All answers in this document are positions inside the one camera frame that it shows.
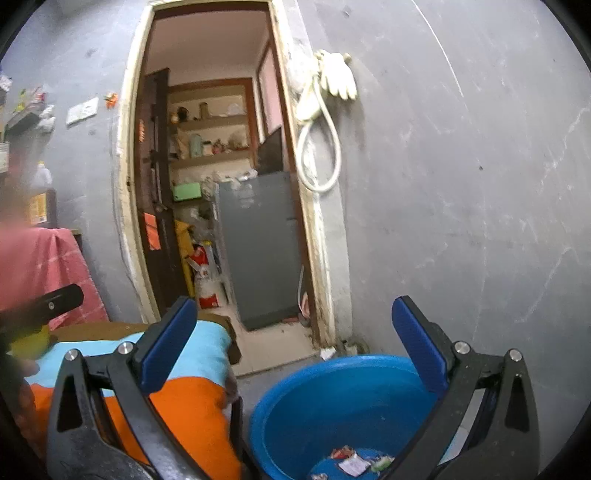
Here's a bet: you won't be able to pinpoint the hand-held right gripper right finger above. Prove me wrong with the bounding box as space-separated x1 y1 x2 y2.
383 296 541 480

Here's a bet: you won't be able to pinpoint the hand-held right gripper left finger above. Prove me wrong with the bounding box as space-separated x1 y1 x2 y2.
45 296 211 480

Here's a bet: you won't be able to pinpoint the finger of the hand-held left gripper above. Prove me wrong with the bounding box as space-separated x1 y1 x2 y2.
0 284 84 335

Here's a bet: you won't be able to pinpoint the blue plastic basin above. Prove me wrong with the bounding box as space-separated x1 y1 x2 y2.
249 354 467 480

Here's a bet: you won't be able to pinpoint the light blue cloth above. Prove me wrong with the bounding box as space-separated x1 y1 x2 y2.
23 320 232 398

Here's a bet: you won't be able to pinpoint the yellow object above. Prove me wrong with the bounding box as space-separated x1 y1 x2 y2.
9 325 51 358

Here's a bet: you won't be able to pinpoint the pink checked cloth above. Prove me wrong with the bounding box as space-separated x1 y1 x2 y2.
0 227 109 330

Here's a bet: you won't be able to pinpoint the brown blanket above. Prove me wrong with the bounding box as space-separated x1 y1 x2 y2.
51 314 243 365

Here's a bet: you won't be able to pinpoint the orange cloth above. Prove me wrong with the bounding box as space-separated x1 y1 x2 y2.
30 376 243 480

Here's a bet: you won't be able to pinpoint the red and white sack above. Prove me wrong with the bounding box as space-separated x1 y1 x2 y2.
191 244 222 309

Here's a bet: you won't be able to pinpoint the yellow bag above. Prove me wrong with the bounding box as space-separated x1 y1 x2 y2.
175 220 195 296

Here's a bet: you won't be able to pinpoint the orange paper sheet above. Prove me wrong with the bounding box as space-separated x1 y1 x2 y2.
144 212 161 251

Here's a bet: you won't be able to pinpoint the green box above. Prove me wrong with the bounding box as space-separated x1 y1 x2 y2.
172 183 203 202

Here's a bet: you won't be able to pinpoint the dark wooden door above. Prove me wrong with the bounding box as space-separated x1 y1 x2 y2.
134 68 195 315

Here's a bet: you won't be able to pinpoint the black flat screen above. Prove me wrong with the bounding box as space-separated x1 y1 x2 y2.
257 126 283 175

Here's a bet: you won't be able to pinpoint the cream rubber gloves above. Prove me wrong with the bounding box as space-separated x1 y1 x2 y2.
314 50 358 101

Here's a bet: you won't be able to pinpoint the black metal frame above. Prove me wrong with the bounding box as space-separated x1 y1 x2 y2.
230 397 259 480

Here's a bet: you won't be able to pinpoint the cluttered wall shelf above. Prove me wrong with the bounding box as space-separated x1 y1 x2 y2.
0 74 56 139

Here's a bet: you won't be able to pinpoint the white wall switch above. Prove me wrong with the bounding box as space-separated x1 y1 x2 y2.
66 97 100 126

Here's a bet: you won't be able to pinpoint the white hose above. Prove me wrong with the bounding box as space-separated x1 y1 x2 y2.
295 76 342 193

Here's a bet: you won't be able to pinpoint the wooden wall shelves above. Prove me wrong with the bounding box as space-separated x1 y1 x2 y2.
167 78 257 171

